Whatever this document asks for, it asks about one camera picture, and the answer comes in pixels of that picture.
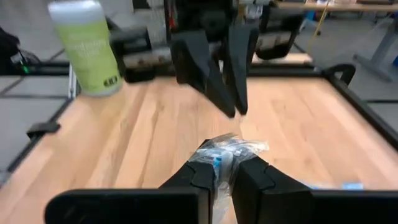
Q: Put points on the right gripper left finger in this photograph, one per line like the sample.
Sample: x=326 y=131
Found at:
x=140 y=207

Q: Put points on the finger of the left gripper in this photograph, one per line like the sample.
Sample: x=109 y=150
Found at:
x=192 y=59
x=241 y=62

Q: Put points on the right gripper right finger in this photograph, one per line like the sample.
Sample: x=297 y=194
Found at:
x=295 y=208

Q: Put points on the blue toothbrush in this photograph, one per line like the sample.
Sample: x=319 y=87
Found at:
x=224 y=149

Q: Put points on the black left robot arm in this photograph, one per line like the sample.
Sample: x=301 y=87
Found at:
x=133 y=42

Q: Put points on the green wipes canister white lid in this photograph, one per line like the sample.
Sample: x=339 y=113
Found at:
x=87 y=53

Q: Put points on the wooden desk grey legs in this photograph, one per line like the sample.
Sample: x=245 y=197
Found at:
x=382 y=46

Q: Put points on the black equipment with green light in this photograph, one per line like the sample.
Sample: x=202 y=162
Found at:
x=12 y=49

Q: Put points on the black edge bracket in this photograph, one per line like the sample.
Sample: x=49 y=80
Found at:
x=43 y=129

